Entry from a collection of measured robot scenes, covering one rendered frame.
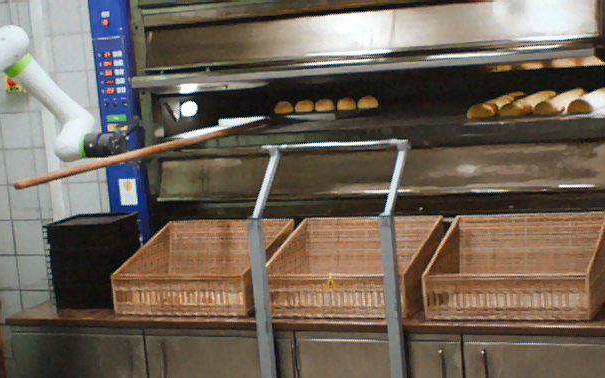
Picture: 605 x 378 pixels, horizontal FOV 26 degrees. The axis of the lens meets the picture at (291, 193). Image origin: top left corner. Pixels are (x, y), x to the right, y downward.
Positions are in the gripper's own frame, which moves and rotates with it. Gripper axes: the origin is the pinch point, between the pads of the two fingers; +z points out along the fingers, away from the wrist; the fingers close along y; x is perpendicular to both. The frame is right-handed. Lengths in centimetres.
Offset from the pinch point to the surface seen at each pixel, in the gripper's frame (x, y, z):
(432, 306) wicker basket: 2, 61, 98
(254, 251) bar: 9, 40, 39
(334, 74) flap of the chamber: -30, -20, 59
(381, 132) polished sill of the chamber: -45, 2, 71
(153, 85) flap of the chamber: -35.4, -21.9, -15.7
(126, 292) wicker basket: -18, 56, -24
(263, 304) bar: 7, 58, 40
